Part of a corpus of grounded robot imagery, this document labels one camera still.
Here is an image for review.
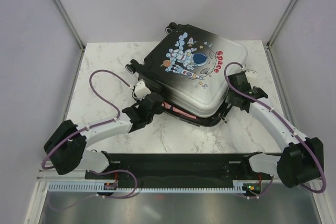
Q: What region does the pink navy floral garment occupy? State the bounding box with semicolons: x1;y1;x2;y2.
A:
162;102;197;120

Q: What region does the white suitcase with dark lining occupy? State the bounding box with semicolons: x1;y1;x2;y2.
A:
125;22;248;127

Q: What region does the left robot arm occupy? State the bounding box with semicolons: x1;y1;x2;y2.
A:
42;93;164;175

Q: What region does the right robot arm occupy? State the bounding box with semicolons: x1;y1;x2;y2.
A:
225;72;326;193

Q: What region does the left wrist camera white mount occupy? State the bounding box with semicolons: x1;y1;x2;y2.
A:
132;80;151;101

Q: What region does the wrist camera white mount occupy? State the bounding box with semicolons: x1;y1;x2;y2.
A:
132;80;151;101
243;69;258;82

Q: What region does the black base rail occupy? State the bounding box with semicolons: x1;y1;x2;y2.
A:
85;153;271;189

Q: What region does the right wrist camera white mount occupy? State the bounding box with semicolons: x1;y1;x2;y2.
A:
243;69;258;82

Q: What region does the light blue cable duct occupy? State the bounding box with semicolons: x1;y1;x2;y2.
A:
48;180;260;193

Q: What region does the left aluminium frame post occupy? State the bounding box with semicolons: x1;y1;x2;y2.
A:
52;0;86;52

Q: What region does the aluminium frame post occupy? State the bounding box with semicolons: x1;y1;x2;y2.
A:
265;0;299;50
52;0;86;52

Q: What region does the right aluminium frame post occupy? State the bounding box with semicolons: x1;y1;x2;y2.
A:
265;0;299;50

